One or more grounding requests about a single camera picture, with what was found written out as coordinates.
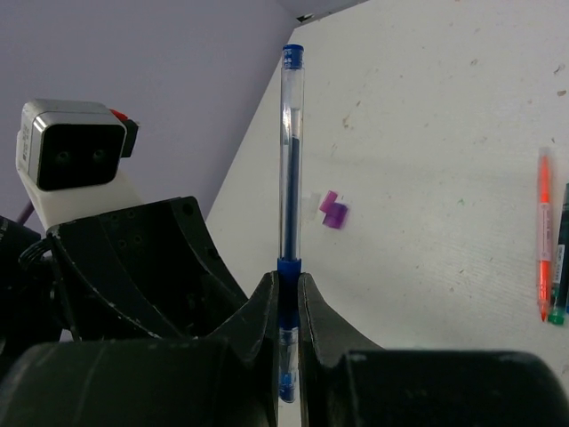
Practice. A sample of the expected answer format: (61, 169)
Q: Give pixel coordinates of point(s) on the blue gel pen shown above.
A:
(561, 276)

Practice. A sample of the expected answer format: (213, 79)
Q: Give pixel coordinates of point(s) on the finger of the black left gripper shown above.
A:
(148, 271)

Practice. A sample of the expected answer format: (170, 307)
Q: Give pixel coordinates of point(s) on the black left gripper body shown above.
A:
(32, 309)

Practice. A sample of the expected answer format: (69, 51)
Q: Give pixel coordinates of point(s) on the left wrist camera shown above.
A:
(68, 155)

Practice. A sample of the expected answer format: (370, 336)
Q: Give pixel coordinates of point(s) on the green gel pen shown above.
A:
(555, 317)

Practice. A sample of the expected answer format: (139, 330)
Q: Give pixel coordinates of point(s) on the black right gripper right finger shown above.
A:
(348, 380)

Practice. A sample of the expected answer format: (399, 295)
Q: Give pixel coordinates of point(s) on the purple marker cap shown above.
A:
(336, 215)

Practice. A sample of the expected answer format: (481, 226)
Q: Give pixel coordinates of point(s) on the blue ballpoint pen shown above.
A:
(289, 243)

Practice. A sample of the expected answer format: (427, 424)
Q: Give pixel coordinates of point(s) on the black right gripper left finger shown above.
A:
(228, 378)

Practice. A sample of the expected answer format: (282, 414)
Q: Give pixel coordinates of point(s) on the orange clear pen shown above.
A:
(544, 234)

